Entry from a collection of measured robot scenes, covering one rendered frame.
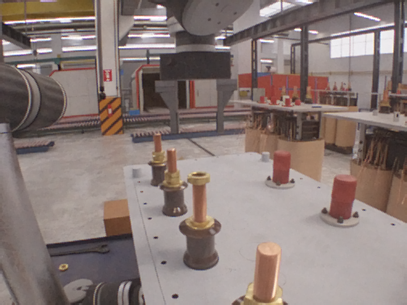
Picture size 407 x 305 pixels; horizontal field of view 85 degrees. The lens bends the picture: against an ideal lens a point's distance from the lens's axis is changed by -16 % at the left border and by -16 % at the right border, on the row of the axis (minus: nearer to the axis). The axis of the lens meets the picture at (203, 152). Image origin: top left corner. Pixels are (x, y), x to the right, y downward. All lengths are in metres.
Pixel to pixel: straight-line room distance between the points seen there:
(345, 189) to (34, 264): 0.77
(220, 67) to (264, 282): 0.36
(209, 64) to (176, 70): 0.06
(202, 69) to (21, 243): 0.46
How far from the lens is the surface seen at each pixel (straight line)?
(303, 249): 0.70
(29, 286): 0.58
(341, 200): 0.81
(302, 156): 3.07
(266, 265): 0.32
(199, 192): 0.54
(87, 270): 1.48
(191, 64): 0.49
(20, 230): 0.54
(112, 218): 1.85
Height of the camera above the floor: 1.75
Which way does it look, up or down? 14 degrees down
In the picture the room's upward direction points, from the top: 1 degrees counter-clockwise
